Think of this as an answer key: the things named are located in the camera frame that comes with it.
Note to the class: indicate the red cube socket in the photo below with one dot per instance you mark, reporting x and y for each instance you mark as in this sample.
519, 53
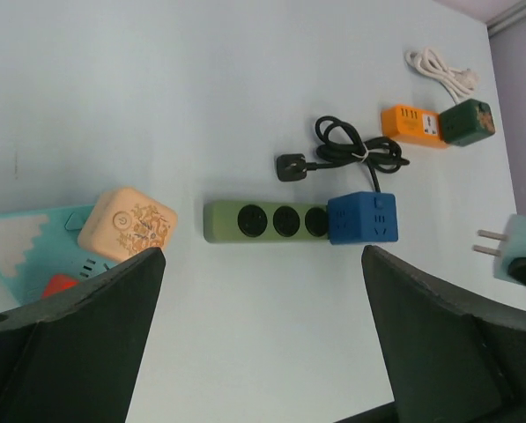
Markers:
58, 283

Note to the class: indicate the green power strip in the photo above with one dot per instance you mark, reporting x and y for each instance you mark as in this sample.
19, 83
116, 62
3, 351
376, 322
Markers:
235, 221

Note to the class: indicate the beige cube socket adapter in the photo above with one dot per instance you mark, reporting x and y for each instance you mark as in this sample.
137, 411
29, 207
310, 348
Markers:
124, 222

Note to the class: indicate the teal triangular power strip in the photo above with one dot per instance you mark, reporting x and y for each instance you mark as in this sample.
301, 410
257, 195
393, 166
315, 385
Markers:
37, 245

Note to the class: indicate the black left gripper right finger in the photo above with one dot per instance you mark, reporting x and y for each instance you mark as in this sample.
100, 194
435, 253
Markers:
451, 355

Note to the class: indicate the small teal charger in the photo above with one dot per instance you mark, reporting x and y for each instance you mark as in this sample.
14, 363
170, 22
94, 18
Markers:
512, 244

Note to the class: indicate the dark green cube socket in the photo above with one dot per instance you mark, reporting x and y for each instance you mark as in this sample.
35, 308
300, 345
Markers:
467, 123

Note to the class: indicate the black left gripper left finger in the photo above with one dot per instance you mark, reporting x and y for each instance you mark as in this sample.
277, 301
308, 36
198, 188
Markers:
75, 356

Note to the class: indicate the blue cube socket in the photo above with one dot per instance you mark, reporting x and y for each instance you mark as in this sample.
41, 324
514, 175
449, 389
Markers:
362, 217

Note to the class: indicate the orange power strip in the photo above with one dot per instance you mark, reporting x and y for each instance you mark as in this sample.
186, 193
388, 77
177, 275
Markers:
415, 126

